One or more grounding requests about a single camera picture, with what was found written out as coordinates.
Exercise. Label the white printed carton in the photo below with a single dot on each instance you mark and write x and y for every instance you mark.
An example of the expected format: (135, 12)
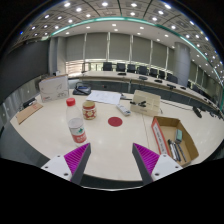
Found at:
(54, 88)

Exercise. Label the red floral cup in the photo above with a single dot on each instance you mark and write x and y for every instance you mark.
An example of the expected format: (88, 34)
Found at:
(89, 111)

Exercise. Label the small teal block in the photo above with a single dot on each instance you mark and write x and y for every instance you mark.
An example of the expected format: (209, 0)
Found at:
(178, 136)

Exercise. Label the grey round pillar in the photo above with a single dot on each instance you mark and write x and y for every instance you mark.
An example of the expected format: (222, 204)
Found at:
(181, 63)

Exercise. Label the black conference microphone unit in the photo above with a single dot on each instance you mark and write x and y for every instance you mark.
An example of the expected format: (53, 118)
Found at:
(29, 102)
(82, 90)
(197, 112)

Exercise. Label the flat round red coaster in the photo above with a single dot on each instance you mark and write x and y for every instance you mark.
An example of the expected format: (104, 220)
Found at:
(115, 121)

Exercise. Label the beige divided tray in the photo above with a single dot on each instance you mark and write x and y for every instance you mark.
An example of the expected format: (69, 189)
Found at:
(150, 101)

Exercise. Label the white paper sheet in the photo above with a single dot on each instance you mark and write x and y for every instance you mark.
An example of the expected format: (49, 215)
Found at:
(104, 97)

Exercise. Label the white remote control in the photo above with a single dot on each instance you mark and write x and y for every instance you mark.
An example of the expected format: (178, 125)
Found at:
(123, 110)

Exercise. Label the long curved conference desk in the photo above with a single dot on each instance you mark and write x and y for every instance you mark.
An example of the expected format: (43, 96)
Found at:
(133, 77)

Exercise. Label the flat brown cardboard piece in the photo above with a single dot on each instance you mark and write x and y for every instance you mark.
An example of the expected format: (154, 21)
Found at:
(29, 112)

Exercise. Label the clear red-capped water bottle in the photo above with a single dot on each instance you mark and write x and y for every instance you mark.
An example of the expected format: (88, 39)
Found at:
(76, 128)

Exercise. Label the black marker pen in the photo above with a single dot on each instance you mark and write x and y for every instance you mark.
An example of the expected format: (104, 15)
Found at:
(172, 150)
(177, 152)

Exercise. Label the open brown cardboard box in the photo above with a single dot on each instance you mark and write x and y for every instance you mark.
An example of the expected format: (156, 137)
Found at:
(168, 128)

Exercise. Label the row of black chairs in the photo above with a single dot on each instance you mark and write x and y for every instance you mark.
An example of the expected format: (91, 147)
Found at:
(131, 68)

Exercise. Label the round ceiling lights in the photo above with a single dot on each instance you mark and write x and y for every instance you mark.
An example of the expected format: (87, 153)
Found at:
(133, 5)

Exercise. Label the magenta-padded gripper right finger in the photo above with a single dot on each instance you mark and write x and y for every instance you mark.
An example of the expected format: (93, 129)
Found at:
(146, 159)

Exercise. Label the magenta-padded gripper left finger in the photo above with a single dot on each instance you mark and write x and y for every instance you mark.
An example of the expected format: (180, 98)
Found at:
(76, 159)

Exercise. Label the black clip tool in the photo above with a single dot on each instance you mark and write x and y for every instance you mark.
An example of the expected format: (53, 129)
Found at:
(139, 104)

